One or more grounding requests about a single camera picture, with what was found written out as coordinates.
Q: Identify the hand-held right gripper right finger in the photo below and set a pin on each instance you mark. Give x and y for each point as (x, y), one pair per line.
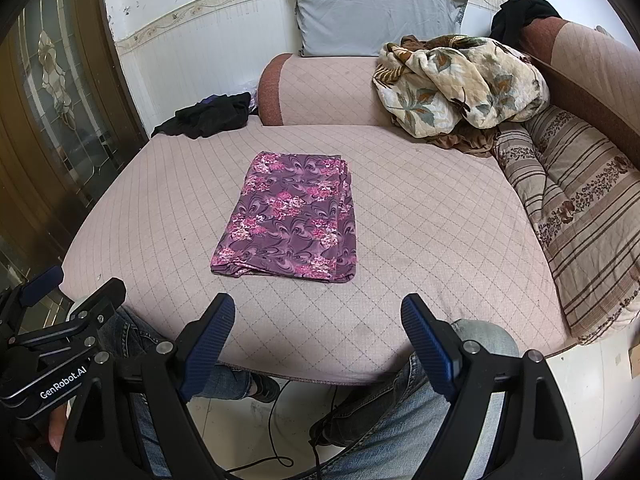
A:
(430, 345)

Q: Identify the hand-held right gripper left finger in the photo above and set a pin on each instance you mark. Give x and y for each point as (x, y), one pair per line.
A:
(207, 345)

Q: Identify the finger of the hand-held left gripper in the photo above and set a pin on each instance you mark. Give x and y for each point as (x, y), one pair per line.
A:
(100, 300)
(42, 280)

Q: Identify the purple floral garment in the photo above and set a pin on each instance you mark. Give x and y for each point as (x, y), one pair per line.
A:
(290, 215)

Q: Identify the person's left hand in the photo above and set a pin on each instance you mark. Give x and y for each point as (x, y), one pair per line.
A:
(56, 430)

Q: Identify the person's left leg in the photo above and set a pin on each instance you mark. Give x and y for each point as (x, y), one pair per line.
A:
(230, 382)

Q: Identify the person's leg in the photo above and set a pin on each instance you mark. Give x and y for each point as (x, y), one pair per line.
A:
(390, 435)
(230, 382)

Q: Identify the dark shoe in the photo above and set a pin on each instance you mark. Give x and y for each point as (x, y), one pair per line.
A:
(325, 427)
(267, 389)

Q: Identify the person's right leg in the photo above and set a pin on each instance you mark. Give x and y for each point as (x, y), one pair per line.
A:
(390, 435)

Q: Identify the pink quilted sofa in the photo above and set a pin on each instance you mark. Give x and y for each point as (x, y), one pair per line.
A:
(425, 235)

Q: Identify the wooden door with glass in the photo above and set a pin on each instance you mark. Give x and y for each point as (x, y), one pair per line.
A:
(50, 135)

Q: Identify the brown blanket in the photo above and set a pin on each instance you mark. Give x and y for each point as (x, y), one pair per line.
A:
(462, 142)

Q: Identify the striped brown floral cushion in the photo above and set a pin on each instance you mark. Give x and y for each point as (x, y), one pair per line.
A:
(585, 200)

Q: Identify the black clothing pile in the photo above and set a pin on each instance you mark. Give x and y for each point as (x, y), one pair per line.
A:
(210, 115)
(525, 15)

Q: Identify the clear plastic bag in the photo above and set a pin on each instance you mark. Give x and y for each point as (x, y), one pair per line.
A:
(251, 89)

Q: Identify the beige leaf-print quilt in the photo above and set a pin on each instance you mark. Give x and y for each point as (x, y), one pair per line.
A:
(450, 85)

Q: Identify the grey pillow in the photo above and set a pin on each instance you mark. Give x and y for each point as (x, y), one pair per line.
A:
(370, 15)

